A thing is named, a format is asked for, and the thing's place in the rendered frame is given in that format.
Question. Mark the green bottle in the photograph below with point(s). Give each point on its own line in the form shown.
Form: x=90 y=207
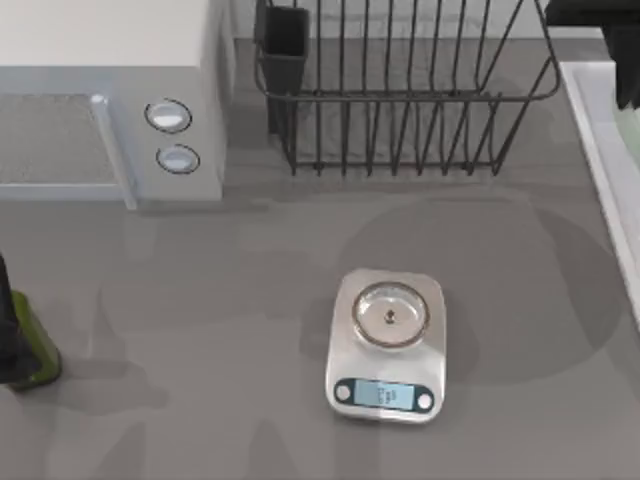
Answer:
x=37 y=345

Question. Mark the round microwave knob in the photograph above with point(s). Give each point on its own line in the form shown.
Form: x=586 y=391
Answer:
x=168 y=115
x=177 y=159

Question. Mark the black cutlery holder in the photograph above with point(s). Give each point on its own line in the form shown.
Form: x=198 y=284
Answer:
x=282 y=50

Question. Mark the pale microwave oven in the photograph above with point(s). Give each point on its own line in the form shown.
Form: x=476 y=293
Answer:
x=165 y=60

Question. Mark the silver kitchen scale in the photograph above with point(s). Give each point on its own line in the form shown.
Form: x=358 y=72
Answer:
x=385 y=345

